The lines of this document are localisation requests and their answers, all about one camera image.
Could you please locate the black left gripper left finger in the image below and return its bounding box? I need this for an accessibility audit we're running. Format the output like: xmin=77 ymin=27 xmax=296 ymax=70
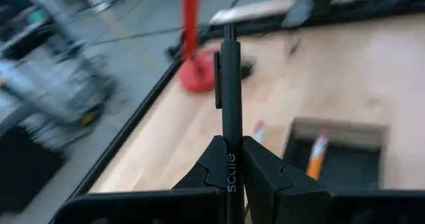
xmin=52 ymin=135 xmax=229 ymax=224

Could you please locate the red desk lamp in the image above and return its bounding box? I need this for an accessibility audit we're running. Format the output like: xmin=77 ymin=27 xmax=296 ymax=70
xmin=165 ymin=0 xmax=222 ymax=94

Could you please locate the black mesh desk organizer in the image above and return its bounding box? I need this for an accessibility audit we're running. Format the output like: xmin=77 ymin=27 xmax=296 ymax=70
xmin=282 ymin=116 xmax=390 ymax=191

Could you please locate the black table frame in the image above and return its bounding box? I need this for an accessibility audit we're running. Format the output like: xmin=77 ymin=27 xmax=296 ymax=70
xmin=46 ymin=0 xmax=425 ymax=224

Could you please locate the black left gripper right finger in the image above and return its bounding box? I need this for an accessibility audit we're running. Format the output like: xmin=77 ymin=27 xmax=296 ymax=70
xmin=242 ymin=136 xmax=425 ymax=224

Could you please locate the orange pencil with eraser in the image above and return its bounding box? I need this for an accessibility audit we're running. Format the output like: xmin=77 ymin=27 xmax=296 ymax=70
xmin=252 ymin=119 xmax=267 ymax=146
xmin=304 ymin=130 xmax=331 ymax=181

